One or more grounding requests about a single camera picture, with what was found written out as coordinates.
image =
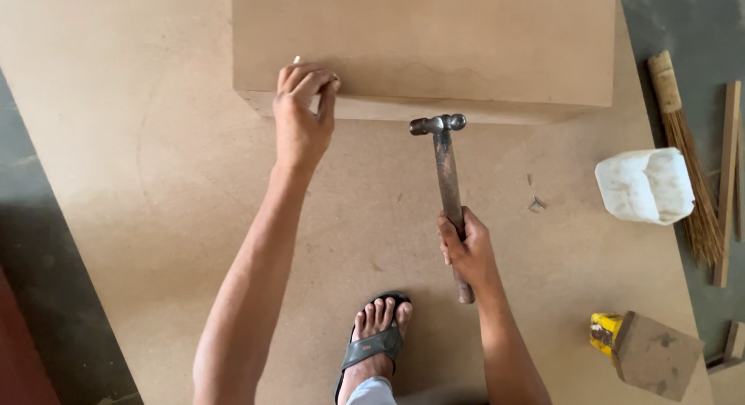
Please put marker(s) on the person's right hand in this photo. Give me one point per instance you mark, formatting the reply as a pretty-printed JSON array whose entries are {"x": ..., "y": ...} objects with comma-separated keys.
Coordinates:
[{"x": 474, "y": 251}]

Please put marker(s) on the person's light trouser leg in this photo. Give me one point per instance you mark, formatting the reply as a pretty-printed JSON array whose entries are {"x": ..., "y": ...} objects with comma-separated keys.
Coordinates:
[{"x": 371, "y": 393}]

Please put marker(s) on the brown fibreboard box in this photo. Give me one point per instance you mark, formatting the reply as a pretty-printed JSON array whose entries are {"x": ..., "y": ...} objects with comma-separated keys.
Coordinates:
[{"x": 425, "y": 38}]

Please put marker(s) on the white plastic container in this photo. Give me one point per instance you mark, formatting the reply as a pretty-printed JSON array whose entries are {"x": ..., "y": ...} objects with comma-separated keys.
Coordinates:
[{"x": 643, "y": 187}]

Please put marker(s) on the short wooden offcut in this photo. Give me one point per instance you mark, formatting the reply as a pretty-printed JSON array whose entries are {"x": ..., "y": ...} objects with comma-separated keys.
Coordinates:
[{"x": 733, "y": 344}]

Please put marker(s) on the large brown fibreboard sheet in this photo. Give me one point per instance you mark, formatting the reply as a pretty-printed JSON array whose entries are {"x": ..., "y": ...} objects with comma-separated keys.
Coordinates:
[{"x": 174, "y": 178}]

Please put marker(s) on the grey black sandal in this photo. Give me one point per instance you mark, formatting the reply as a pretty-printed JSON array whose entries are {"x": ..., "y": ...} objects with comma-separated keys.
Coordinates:
[{"x": 372, "y": 347}]

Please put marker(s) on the yellow can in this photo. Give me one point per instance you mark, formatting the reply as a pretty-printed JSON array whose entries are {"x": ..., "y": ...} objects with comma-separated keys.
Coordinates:
[{"x": 604, "y": 329}]

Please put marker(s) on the straw broom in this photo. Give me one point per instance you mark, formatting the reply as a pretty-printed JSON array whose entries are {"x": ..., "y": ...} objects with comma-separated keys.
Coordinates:
[{"x": 687, "y": 160}]

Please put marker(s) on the long wooden strip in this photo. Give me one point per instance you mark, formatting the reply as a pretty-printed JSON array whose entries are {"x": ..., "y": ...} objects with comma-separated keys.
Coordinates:
[{"x": 727, "y": 178}]

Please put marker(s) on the person's left hand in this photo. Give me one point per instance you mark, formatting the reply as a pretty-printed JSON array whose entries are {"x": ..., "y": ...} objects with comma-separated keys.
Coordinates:
[{"x": 300, "y": 131}]

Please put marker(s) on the dark red sheet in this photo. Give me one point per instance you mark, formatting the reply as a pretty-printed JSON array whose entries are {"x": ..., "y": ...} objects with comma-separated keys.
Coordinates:
[{"x": 20, "y": 358}]

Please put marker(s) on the small square fibreboard piece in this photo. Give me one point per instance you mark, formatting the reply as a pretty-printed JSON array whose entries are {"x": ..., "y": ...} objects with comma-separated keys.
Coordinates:
[{"x": 657, "y": 352}]

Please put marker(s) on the person's foot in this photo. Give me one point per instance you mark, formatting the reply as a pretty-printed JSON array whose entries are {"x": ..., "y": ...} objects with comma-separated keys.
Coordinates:
[{"x": 375, "y": 320}]

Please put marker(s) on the loose steel nails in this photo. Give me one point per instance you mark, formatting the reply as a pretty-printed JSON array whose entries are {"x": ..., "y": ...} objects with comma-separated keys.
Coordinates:
[{"x": 536, "y": 203}]

